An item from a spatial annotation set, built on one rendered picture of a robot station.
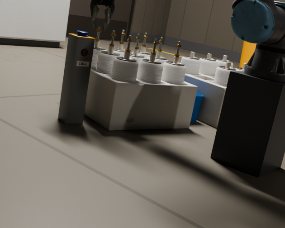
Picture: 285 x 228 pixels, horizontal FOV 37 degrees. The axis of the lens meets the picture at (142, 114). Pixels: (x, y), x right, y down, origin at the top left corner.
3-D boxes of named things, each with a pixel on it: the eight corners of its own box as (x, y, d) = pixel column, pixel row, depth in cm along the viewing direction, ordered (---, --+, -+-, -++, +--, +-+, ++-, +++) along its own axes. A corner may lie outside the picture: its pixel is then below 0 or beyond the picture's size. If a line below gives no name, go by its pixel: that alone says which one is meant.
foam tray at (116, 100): (189, 128, 174) (198, 86, 170) (108, 130, 151) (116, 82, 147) (137, 102, 204) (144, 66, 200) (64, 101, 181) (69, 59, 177)
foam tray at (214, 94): (270, 125, 206) (279, 90, 201) (216, 128, 182) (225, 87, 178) (213, 103, 235) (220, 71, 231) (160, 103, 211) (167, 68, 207)
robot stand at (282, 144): (280, 167, 145) (304, 83, 138) (258, 178, 131) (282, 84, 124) (235, 149, 156) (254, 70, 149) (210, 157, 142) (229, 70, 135)
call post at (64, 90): (83, 124, 154) (95, 39, 147) (65, 124, 150) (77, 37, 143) (74, 117, 160) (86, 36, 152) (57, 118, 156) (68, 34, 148)
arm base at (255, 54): (298, 82, 138) (306, 52, 135) (280, 83, 126) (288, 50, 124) (256, 71, 147) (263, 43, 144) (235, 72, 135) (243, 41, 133)
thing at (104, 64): (111, 96, 175) (119, 53, 171) (118, 102, 166) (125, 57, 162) (89, 94, 172) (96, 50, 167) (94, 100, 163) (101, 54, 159)
